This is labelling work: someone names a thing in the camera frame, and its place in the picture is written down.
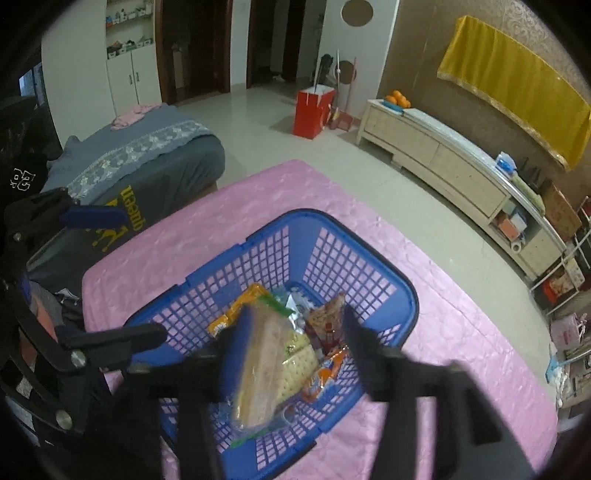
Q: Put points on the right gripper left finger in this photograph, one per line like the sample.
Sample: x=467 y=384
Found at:
x=206 y=376

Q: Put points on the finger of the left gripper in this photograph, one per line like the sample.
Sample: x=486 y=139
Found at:
x=109 y=349
x=93 y=217

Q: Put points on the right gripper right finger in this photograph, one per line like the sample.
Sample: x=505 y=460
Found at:
x=472 y=441

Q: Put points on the green cracker packet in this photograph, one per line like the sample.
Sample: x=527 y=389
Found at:
x=269 y=360

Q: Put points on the orange yellow snack packet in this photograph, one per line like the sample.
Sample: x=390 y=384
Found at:
x=235 y=309

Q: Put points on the orange biscuit packet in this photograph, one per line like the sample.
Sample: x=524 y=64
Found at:
x=323 y=379

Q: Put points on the pink gift bag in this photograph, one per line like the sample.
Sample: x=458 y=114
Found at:
x=567 y=333

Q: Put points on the red noodle snack pouch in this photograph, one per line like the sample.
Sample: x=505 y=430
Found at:
x=326 y=321

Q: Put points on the blue plastic basket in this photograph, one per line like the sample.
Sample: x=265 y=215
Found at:
x=304 y=258

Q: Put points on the white metal shelf rack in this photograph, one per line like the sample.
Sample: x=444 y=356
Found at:
x=569 y=277

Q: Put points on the cardboard box on cabinet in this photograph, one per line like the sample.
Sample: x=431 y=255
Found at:
x=559 y=211

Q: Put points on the red paper bag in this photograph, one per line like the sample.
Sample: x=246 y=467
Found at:
x=312 y=110

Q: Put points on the cream TV cabinet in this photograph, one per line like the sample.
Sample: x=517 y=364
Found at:
x=467 y=177

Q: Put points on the blue tissue pack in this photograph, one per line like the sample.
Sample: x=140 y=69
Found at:
x=506 y=164

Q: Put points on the pile of oranges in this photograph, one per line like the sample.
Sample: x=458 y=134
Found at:
x=396 y=97

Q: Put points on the yellow hanging cloth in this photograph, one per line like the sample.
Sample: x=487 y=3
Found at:
x=520 y=84

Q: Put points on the white wall cupboard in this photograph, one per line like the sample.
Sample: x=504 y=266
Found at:
x=131 y=54

